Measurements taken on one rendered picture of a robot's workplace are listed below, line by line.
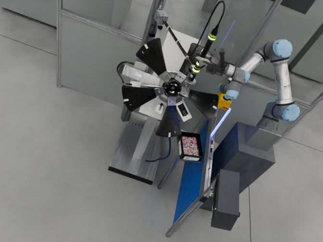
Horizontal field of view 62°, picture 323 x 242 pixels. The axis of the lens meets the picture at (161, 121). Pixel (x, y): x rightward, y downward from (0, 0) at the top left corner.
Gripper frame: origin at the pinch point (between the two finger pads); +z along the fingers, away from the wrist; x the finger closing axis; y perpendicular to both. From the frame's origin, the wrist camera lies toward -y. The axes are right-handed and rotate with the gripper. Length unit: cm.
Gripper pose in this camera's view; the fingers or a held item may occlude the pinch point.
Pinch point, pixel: (198, 54)
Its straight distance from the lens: 174.5
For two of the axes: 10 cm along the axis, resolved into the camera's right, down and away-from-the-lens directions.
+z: -9.3, -3.5, -0.7
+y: -2.9, 6.2, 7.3
